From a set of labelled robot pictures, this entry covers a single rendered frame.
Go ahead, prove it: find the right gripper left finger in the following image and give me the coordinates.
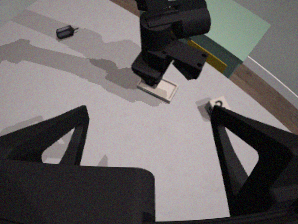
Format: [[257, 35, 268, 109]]
[[0, 105, 89, 165]]

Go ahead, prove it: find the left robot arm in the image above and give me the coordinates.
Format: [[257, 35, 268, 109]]
[[135, 0, 211, 80]]

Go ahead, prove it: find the cream rectangular tray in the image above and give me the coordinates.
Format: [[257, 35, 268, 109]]
[[137, 78, 179, 104]]

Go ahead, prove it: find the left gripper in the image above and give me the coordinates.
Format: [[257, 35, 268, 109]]
[[131, 42, 173, 86]]

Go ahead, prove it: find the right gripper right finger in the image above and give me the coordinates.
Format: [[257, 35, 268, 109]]
[[210, 105, 298, 217]]

